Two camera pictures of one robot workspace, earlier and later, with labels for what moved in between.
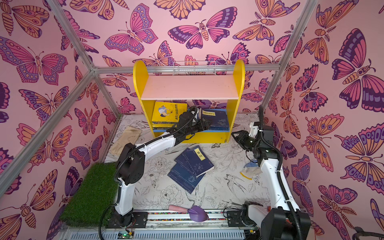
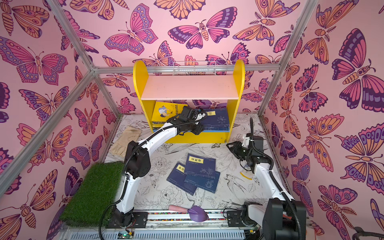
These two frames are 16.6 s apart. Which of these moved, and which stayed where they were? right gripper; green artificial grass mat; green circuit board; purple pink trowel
Moved: right gripper
Stayed: purple pink trowel; green circuit board; green artificial grass mat
